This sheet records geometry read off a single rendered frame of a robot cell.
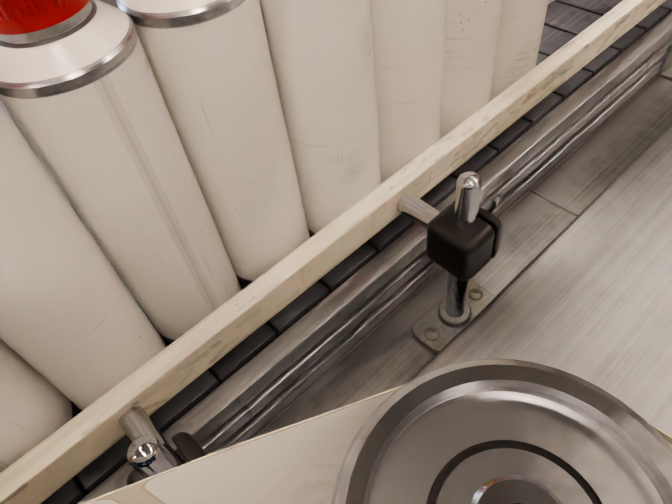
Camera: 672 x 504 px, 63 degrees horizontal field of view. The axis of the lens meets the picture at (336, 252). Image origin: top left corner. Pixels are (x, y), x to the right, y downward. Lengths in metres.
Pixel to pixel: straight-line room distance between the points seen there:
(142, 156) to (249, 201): 0.07
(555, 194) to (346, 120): 0.21
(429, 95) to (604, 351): 0.16
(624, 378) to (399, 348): 0.12
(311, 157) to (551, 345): 0.15
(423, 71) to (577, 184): 0.19
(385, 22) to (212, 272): 0.14
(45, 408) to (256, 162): 0.15
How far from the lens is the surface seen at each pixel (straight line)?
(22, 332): 0.24
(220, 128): 0.23
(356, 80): 0.26
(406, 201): 0.30
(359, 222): 0.29
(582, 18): 0.53
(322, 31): 0.24
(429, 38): 0.29
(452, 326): 0.34
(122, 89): 0.20
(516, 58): 0.39
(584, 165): 0.46
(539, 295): 0.31
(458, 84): 0.34
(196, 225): 0.25
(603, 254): 0.33
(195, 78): 0.22
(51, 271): 0.22
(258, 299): 0.27
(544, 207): 0.42
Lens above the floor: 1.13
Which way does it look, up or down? 50 degrees down
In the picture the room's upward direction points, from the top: 9 degrees counter-clockwise
